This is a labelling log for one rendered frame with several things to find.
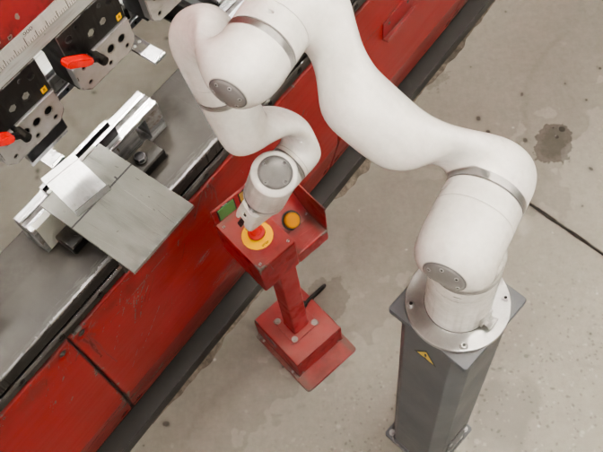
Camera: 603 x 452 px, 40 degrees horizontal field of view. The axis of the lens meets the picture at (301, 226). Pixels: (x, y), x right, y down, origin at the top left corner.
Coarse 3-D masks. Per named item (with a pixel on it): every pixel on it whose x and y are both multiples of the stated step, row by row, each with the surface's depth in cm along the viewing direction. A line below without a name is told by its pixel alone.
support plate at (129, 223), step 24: (96, 168) 170; (120, 168) 170; (120, 192) 167; (144, 192) 167; (168, 192) 166; (72, 216) 166; (96, 216) 165; (120, 216) 165; (144, 216) 164; (168, 216) 164; (96, 240) 163; (120, 240) 162; (144, 240) 162
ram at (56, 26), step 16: (0, 0) 129; (16, 0) 131; (32, 0) 134; (48, 0) 137; (80, 0) 143; (0, 16) 130; (16, 16) 133; (32, 16) 136; (64, 16) 142; (0, 32) 132; (16, 32) 135; (48, 32) 141; (0, 48) 134; (32, 48) 140; (16, 64) 139; (0, 80) 138
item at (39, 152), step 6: (60, 126) 161; (66, 126) 163; (54, 132) 161; (60, 132) 162; (66, 132) 165; (48, 138) 160; (54, 138) 162; (60, 138) 165; (42, 144) 160; (48, 144) 161; (54, 144) 164; (36, 150) 159; (42, 150) 160; (48, 150) 163; (30, 156) 158; (36, 156) 160; (42, 156) 163; (36, 162) 162
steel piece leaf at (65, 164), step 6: (72, 156) 172; (66, 162) 171; (72, 162) 171; (54, 168) 171; (60, 168) 171; (66, 168) 171; (48, 174) 171; (54, 174) 170; (42, 180) 170; (48, 180) 170
